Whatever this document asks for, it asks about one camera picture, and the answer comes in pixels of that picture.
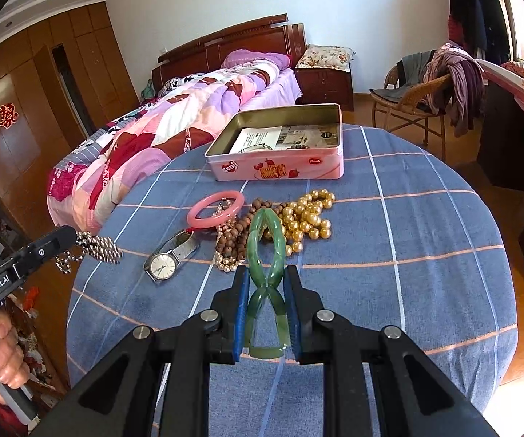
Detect brown wooden bead bracelet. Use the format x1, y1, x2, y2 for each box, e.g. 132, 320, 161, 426
215, 198, 285, 261

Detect patchwork quilt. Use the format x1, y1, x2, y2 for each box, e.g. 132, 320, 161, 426
46, 66, 281, 237

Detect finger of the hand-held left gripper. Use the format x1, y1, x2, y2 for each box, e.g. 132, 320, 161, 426
14, 225, 79, 278

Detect red paper decoration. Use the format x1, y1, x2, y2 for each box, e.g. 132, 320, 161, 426
0, 104, 21, 128

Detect brown wooden wardrobe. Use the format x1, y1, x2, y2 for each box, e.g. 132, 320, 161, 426
0, 2, 140, 219

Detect person's left hand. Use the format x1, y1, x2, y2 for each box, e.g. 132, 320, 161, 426
0, 310, 32, 406

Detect gold pearl necklace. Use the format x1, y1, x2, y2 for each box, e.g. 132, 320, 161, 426
262, 191, 336, 256

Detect dark wooden nightstand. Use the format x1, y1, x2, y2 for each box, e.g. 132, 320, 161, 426
295, 69, 354, 111

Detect hanging dark coats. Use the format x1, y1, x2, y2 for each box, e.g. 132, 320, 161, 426
448, 0, 511, 67

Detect silver wristwatch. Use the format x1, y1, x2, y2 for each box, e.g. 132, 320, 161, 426
144, 231, 201, 283

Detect pink bangle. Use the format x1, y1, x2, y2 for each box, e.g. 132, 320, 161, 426
187, 192, 245, 228

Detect pale bead bracelet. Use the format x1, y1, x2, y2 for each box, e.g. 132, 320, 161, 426
213, 249, 248, 274

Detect silver bead chain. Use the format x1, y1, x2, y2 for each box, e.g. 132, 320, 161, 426
56, 231, 124, 276

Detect floral cushion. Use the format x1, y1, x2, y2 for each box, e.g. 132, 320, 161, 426
295, 44, 354, 74

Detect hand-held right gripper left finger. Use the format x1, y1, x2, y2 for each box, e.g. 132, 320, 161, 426
30, 266, 250, 437

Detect purple pink garment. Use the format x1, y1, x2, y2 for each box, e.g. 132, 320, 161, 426
426, 43, 485, 137

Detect dark grey garment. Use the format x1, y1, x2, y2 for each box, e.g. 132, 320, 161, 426
370, 52, 436, 103

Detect wicker chair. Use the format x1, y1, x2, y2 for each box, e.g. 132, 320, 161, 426
371, 61, 454, 151

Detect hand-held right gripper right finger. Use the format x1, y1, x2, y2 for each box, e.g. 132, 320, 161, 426
284, 265, 504, 437

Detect dark wooden desk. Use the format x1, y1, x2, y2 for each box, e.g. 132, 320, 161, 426
476, 68, 524, 287

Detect purple bed sheet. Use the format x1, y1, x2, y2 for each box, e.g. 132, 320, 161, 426
239, 68, 301, 114

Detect smooth green jade bangle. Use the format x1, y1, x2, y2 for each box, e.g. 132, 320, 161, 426
243, 284, 291, 359

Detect purple pillow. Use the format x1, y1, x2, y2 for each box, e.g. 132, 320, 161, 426
220, 48, 291, 71

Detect dark wooden bed frame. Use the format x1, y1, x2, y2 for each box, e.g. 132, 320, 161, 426
151, 13, 306, 87

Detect newspaper sheet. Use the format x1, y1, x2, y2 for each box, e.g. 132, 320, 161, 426
229, 124, 338, 153

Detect twisted green jade bangle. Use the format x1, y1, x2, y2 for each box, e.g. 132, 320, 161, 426
247, 208, 286, 288

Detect pink tin box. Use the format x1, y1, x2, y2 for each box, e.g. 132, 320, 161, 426
205, 103, 345, 182

